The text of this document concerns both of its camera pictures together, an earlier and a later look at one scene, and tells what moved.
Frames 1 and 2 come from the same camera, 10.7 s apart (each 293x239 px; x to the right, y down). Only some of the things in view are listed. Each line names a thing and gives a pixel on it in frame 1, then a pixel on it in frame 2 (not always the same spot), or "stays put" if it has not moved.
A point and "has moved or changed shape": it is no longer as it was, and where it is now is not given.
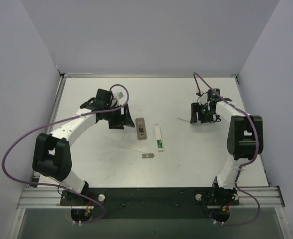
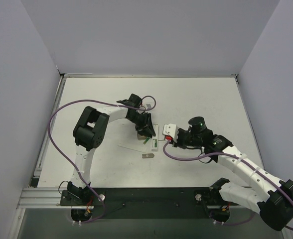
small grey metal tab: (148, 156) stays put
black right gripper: (199, 113) to (180, 137)
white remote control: (158, 138) has moved or changed shape
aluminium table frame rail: (33, 196) stays put
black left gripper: (120, 118) to (145, 123)
